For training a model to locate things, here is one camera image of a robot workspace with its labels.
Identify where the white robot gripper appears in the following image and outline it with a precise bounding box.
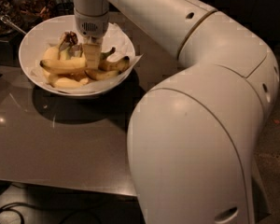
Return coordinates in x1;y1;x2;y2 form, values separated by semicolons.
74;9;109;69

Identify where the long yellow banana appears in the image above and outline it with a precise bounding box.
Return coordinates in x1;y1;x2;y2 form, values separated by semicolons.
39;47;117;76

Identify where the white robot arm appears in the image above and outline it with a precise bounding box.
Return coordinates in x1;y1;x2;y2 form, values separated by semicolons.
74;0;280;224

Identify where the middle yellow banana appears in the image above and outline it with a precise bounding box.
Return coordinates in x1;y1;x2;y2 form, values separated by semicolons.
85;69;119;81

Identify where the yellow banana bunch behind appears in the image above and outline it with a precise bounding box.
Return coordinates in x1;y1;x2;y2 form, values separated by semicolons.
42;32;84;61

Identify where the white paper bowl liner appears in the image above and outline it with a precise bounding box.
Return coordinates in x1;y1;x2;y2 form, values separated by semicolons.
27;21;144;95

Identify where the right small yellow banana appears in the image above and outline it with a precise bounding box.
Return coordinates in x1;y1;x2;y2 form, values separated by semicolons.
99;56;130;72

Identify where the bottom left yellow banana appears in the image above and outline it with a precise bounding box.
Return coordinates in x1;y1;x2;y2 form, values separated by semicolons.
43;70;90;89

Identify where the white ceramic bowl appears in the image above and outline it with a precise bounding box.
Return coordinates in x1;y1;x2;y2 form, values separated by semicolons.
18;14;137;98

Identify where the glass jar of snacks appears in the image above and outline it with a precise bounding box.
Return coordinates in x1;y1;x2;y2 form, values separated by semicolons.
0;0;24;37

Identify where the black wire basket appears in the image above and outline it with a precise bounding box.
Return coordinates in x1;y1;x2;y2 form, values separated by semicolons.
56;2;74;16

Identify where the metal spoon handle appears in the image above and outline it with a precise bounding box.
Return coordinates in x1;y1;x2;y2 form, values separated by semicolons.
0;15;26;35

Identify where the black cable on floor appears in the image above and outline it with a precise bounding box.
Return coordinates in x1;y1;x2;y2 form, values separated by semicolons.
0;203;45;224

